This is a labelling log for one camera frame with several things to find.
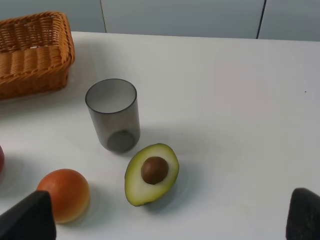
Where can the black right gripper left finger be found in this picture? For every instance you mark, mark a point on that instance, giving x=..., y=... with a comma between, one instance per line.
x=30, y=219

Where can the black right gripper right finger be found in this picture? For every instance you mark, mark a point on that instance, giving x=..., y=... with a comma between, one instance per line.
x=303, y=221

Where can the red apple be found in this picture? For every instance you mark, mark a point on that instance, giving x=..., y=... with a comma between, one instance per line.
x=2, y=164

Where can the orange wicker basket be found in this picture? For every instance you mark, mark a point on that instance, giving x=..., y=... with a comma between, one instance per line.
x=36, y=52

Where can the orange peach fruit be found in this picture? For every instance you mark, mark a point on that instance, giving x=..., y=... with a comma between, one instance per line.
x=69, y=193

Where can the halved avocado with pit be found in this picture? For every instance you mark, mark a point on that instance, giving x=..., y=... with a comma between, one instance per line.
x=150, y=174

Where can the grey translucent plastic cup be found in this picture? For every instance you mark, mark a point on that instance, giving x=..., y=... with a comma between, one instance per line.
x=113, y=108

